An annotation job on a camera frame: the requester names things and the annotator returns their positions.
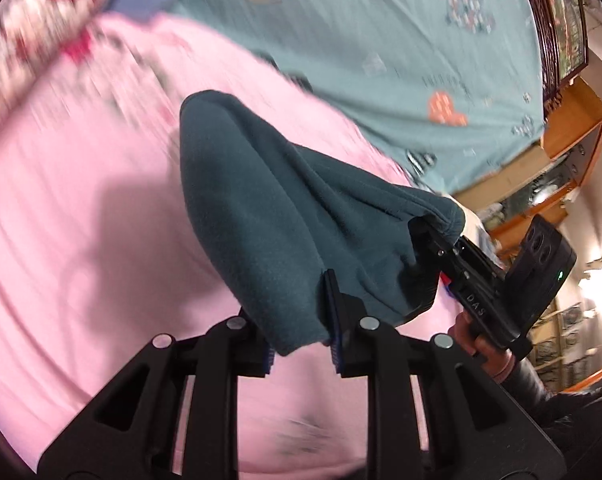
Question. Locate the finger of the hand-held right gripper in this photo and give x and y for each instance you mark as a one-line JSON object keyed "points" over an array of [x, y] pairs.
{"points": [[421, 290], [431, 237]]}

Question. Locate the orange wooden headboard cabinet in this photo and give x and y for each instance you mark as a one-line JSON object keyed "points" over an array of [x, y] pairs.
{"points": [[571, 125]]}

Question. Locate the pink floral bed sheet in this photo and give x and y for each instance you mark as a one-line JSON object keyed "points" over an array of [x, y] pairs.
{"points": [[81, 220]]}

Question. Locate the teal printed blanket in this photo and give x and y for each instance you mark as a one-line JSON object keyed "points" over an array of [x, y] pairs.
{"points": [[381, 35]]}

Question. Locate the person's right forearm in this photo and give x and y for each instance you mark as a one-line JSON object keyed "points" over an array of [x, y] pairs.
{"points": [[556, 395]]}

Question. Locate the person's right hand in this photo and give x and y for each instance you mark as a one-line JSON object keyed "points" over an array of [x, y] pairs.
{"points": [[483, 347]]}

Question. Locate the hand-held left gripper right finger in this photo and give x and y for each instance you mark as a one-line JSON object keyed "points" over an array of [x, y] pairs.
{"points": [[332, 310]]}

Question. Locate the dark wooden framed picture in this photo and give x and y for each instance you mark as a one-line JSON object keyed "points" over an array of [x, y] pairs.
{"points": [[561, 30]]}

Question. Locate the wall shelf unit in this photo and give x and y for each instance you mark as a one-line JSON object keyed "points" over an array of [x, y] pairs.
{"points": [[571, 340]]}

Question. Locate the red floral quilt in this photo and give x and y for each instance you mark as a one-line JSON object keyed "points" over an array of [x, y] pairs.
{"points": [[36, 15]]}

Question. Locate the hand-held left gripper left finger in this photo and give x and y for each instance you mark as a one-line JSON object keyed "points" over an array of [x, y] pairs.
{"points": [[268, 357]]}

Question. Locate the dark teal pants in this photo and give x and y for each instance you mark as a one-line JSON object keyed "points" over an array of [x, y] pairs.
{"points": [[261, 210]]}

